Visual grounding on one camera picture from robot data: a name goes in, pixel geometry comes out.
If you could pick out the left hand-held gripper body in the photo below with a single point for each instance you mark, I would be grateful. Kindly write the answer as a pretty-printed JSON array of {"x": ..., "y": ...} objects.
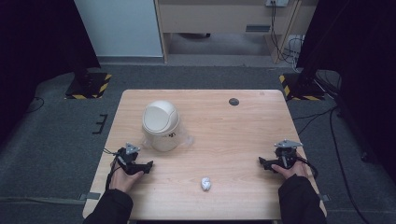
[{"x": 128, "y": 156}]

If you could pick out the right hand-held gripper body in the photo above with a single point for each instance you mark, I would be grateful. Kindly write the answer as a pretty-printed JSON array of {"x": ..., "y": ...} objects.
[{"x": 286, "y": 153}]

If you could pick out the person's right hand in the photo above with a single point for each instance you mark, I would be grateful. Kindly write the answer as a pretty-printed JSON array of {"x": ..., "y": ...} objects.
[{"x": 294, "y": 170}]

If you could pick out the person's left hand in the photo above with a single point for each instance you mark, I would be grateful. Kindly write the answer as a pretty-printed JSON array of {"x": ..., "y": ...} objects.
[{"x": 124, "y": 181}]

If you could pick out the white swing-lid trash bin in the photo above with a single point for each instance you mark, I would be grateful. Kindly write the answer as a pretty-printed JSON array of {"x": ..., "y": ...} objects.
[{"x": 161, "y": 125}]

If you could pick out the crumpled white paper ball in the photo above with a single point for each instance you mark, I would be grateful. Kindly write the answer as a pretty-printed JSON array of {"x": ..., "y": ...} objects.
[{"x": 205, "y": 184}]

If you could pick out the hazard-striped stand base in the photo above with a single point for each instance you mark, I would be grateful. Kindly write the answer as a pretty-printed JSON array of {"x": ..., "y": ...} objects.
[
  {"x": 300, "y": 88},
  {"x": 90, "y": 87}
]

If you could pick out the dark round table grommet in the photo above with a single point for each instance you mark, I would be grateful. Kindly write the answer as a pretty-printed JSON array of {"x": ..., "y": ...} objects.
[{"x": 233, "y": 101}]

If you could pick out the black curtain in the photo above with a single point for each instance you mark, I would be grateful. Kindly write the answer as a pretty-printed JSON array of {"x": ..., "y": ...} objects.
[
  {"x": 37, "y": 56},
  {"x": 358, "y": 62}
]

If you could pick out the white partition panel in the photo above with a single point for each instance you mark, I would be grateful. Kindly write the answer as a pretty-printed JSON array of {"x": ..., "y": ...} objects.
[{"x": 120, "y": 28}]

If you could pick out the grey power socket box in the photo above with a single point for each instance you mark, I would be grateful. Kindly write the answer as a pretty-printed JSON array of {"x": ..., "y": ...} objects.
[{"x": 277, "y": 2}]

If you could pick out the beige wooden desk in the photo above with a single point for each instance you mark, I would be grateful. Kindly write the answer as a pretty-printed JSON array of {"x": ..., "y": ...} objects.
[{"x": 218, "y": 15}]

